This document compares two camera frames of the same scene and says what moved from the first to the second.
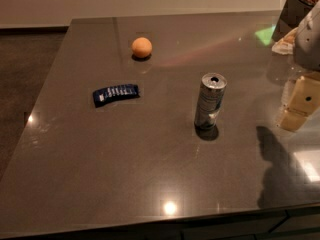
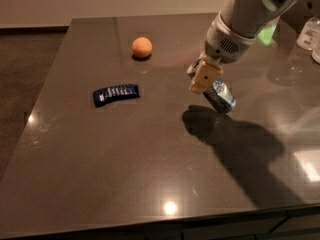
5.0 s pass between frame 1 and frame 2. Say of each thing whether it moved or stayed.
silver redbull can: moved
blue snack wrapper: stayed
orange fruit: stayed
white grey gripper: moved
